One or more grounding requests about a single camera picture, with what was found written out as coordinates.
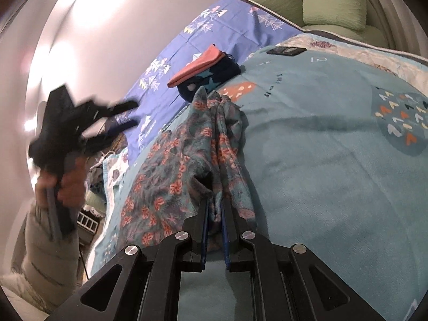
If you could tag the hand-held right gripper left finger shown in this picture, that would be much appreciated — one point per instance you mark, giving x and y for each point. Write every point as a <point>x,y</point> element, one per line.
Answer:
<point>205,240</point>

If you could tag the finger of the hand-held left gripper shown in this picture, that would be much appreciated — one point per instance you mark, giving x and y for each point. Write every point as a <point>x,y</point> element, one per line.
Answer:
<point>120,127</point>
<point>120,107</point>

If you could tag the black remote control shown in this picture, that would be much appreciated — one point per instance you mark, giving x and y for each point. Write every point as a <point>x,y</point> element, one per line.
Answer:
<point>286,51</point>

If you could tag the blue tree print sheet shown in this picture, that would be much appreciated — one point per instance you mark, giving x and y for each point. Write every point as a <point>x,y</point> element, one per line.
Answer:
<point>187,50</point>

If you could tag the folded navy star cloth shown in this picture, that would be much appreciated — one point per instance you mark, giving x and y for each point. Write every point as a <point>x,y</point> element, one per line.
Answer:
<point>220,73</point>

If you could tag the light green cloth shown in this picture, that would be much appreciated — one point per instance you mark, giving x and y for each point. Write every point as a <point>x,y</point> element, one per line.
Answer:
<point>95,204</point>

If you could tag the person's left hand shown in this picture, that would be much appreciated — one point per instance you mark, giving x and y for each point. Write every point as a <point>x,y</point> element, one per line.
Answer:
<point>75,184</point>

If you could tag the white rack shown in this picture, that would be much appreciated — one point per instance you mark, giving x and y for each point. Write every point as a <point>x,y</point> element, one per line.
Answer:
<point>90,222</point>

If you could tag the dark clothes pile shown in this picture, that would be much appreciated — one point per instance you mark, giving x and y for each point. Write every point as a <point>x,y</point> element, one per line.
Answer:
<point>97,180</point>

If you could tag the green pillow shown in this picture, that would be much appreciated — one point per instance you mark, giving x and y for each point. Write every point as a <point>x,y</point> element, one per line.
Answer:
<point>277,5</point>
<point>334,5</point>

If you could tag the teal printed blanket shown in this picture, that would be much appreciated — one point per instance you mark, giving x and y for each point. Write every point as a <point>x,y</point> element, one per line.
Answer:
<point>317,157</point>

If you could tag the folded red cloth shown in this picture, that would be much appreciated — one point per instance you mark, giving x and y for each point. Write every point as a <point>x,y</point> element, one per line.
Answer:
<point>197,67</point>

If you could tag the teal floral garment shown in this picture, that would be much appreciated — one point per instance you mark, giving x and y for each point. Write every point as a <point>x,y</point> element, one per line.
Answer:
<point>160,174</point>

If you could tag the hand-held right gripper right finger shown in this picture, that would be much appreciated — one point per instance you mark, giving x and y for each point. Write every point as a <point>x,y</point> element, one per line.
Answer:
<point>225,240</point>

